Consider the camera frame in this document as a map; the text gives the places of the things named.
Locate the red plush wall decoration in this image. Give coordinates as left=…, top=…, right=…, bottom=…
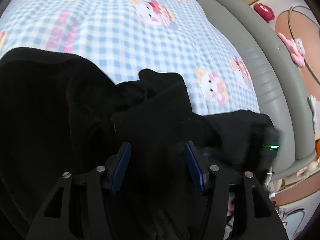
left=253, top=3, right=275, bottom=22

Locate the pink plush wall toy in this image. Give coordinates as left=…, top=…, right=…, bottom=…
left=277, top=33, right=305, bottom=68

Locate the grey padded headboard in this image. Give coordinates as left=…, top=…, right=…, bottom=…
left=197, top=0, right=316, bottom=180

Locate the blue checkered cartoon bedsheet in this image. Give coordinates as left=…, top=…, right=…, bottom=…
left=1, top=0, right=259, bottom=115

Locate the black fleece jacket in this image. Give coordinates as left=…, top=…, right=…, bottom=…
left=1, top=48, right=287, bottom=239

